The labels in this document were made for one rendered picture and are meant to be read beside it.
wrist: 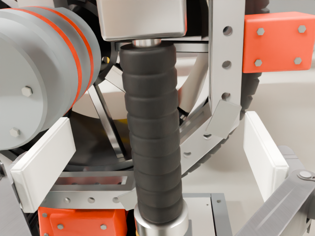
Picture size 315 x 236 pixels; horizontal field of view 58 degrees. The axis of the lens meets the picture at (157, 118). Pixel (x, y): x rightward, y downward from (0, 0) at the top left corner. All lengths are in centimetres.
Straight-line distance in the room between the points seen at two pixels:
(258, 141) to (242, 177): 142
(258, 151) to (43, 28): 24
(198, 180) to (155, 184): 136
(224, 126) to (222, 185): 111
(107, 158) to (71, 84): 31
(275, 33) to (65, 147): 30
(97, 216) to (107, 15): 42
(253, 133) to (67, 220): 44
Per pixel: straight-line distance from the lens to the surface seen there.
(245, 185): 155
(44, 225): 61
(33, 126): 30
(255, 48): 40
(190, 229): 98
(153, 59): 17
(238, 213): 138
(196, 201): 131
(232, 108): 42
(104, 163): 59
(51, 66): 30
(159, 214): 22
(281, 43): 41
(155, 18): 17
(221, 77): 40
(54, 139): 20
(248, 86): 50
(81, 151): 65
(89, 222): 55
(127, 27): 17
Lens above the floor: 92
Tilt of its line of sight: 24 degrees down
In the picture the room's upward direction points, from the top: 4 degrees counter-clockwise
